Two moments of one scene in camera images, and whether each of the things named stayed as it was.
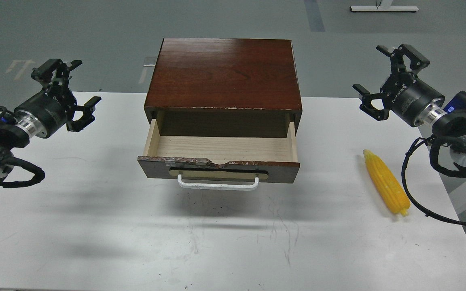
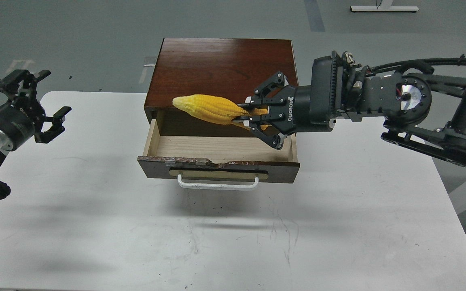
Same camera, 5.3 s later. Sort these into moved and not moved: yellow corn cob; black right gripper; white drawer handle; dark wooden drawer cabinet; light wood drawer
Moved: yellow corn cob; black right gripper
Not moved: dark wooden drawer cabinet; white drawer handle; light wood drawer
